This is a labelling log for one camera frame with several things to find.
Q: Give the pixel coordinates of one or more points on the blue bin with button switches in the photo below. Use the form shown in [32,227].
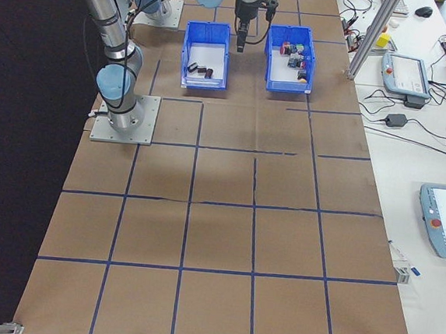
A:
[293,34]

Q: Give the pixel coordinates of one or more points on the blue bin with battery holders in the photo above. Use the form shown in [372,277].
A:
[188,54]

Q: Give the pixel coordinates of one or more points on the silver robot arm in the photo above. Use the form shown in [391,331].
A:
[145,3]
[115,83]

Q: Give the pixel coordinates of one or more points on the black adapter box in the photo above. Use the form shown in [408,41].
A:
[414,102]

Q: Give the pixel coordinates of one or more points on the small grey box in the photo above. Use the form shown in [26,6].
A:
[402,275]

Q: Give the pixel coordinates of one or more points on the yellow cube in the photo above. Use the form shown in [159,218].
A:
[382,41]

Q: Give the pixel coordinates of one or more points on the white egg shaped object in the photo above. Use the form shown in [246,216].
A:
[394,22]

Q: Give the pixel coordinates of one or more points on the white keyboard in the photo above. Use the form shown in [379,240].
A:
[403,5]

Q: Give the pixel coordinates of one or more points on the black power adapter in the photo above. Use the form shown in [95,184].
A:
[396,120]

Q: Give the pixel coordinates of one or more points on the black computer mouse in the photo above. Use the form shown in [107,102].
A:
[423,12]

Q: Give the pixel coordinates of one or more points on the small blue clip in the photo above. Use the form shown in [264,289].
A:
[415,271]

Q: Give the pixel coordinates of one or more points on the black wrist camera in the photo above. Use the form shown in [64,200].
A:
[272,5]

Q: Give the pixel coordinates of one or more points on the red mushroom button switch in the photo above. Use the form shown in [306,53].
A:
[285,46]

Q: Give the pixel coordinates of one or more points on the green push button switch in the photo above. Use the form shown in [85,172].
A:
[302,49]

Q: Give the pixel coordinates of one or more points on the red push button switch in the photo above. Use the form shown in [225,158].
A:
[304,63]

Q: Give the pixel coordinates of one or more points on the red button black switch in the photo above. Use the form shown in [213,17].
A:
[302,75]

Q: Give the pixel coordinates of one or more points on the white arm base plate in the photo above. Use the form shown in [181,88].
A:
[173,22]
[146,129]

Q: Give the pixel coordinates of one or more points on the aluminium extrusion post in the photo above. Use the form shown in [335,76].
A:
[375,32]

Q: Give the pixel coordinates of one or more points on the black frame cover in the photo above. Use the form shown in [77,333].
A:
[16,117]

